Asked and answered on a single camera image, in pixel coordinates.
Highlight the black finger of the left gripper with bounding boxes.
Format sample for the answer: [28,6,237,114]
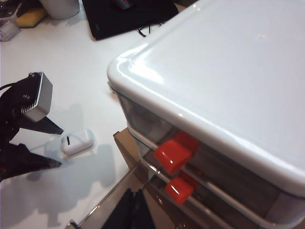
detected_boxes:
[20,116,64,135]
[0,142,62,183]

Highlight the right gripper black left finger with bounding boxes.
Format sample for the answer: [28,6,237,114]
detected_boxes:
[104,188,133,229]

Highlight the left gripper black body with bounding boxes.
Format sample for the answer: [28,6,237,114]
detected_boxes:
[0,72,41,149]

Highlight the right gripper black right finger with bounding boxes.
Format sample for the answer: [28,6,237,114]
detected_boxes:
[134,189,155,229]

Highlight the white earphone case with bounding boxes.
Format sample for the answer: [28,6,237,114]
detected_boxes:
[61,128,95,157]

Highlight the clear plastic container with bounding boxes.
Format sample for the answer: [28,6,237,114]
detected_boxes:
[0,18,21,42]

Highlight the yellow sponge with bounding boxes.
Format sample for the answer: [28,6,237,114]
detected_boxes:
[16,8,48,30]

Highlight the black desk device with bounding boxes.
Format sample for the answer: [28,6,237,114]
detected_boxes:
[0,0,25,19]

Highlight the white cylindrical cup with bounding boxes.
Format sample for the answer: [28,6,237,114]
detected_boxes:
[39,0,81,20]

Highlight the black desk mat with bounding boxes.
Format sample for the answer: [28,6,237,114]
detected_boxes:
[82,0,179,41]

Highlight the black mouse red wheel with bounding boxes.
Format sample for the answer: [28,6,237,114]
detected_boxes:
[111,0,134,10]

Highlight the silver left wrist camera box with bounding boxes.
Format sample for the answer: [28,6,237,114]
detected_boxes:
[22,71,53,123]

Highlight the thin black cables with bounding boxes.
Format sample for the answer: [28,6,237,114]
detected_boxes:
[136,21,168,38]

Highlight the white plastic drawer cabinet frame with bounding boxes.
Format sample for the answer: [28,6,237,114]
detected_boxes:
[106,0,305,229]

